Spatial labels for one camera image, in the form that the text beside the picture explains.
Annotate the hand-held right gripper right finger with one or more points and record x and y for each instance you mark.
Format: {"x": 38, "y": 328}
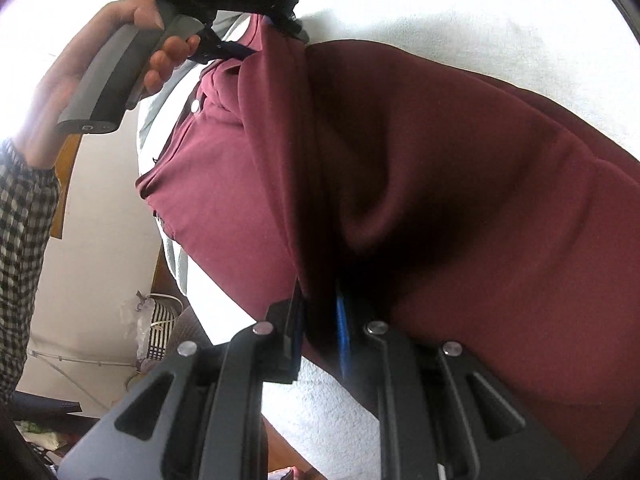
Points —
{"x": 343, "y": 332}

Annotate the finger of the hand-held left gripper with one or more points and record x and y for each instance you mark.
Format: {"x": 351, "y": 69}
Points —
{"x": 222, "y": 50}

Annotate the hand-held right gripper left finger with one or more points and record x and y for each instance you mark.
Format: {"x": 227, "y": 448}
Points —
{"x": 294, "y": 322}

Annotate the maroon pants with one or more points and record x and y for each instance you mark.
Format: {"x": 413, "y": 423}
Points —
{"x": 400, "y": 160}

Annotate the person's left hand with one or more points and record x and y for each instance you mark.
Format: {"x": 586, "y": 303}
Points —
{"x": 47, "y": 95}

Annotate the clear plastic bag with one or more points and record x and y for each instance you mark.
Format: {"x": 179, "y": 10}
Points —
{"x": 132, "y": 312}

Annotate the white fluffy blanket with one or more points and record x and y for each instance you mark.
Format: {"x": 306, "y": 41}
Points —
{"x": 450, "y": 10}

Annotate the wooden bed frame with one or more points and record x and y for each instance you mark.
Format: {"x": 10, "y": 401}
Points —
{"x": 67, "y": 180}

